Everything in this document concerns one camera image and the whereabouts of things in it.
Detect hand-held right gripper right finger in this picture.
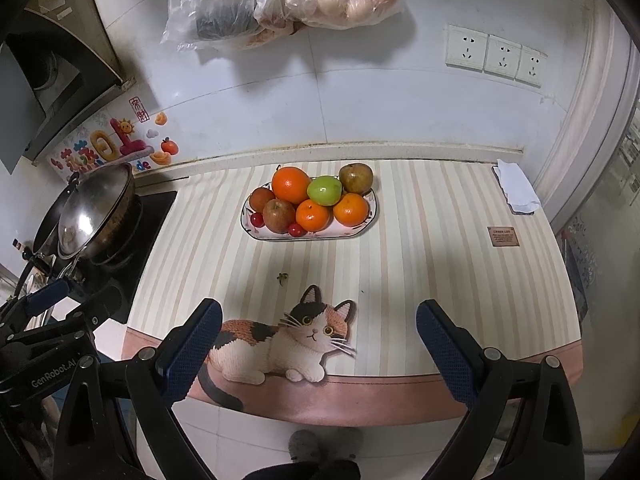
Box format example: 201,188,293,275
416,299,586,480

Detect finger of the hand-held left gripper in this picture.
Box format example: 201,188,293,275
10,284,125,349
0,279,71,331

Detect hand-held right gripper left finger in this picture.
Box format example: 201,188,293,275
52,297,224,480

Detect striped yellow-red apple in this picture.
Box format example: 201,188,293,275
262,198,297,234

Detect white oval plate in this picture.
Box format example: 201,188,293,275
240,187,379,242

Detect red apple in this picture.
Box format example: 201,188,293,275
248,187,277,213

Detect orange mandarin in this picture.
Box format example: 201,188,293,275
332,192,370,228
295,198,333,232

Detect large orange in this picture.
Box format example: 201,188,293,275
271,166,313,204

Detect steel wok pan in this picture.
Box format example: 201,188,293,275
30,172,146,267

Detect striped cat print mat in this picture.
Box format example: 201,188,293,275
121,157,586,428

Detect steel wok lid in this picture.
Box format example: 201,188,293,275
56,162,137,261

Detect black gas stove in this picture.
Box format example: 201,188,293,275
75,189,178,326

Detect brown mat label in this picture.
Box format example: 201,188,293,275
487,226,521,247

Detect grey fuzzy slipper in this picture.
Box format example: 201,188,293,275
289,429,323,462

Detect white cloth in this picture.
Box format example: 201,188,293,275
492,158,542,215

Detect glass sliding door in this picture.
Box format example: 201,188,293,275
547,105,640,456

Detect brown pear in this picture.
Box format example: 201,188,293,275
338,162,375,195

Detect green apple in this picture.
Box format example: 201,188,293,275
306,175,344,207

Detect steel range hood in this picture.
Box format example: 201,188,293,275
0,0,126,176

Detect plastic bag with dark contents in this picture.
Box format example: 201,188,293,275
160,0,263,52

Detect clear plastic bag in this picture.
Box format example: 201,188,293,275
252,0,306,41

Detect colourful wall stickers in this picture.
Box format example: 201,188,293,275
49,97,181,183

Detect white wall socket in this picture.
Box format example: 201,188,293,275
483,34,523,78
515,45,549,88
445,24,490,72

